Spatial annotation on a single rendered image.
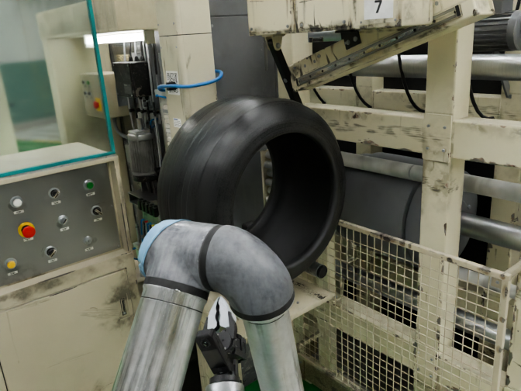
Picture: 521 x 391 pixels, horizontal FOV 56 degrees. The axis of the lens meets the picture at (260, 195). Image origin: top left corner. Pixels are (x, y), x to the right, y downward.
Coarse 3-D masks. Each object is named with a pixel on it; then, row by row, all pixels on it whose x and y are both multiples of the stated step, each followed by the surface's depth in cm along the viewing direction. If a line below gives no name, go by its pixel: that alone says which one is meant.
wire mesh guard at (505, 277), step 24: (360, 240) 168; (360, 264) 171; (456, 264) 140; (360, 288) 174; (504, 288) 130; (360, 312) 177; (504, 312) 132; (360, 336) 180; (504, 336) 135; (312, 360) 208; (336, 360) 194; (360, 360) 183; (360, 384) 187; (408, 384) 167; (432, 384) 159; (456, 384) 152
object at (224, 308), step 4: (220, 296) 124; (220, 300) 123; (224, 300) 123; (220, 304) 122; (224, 304) 122; (220, 308) 122; (224, 308) 121; (228, 308) 121; (220, 312) 121; (224, 312) 121; (232, 312) 124; (224, 316) 120; (232, 316) 123; (220, 320) 120; (224, 320) 119; (228, 320) 119; (220, 324) 119; (224, 324) 119; (228, 324) 118
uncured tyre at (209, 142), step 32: (256, 96) 144; (192, 128) 137; (224, 128) 128; (256, 128) 128; (288, 128) 135; (320, 128) 143; (192, 160) 129; (224, 160) 125; (288, 160) 174; (320, 160) 165; (160, 192) 139; (192, 192) 127; (224, 192) 126; (288, 192) 177; (320, 192) 168; (224, 224) 128; (256, 224) 174; (288, 224) 175; (320, 224) 165; (288, 256) 164
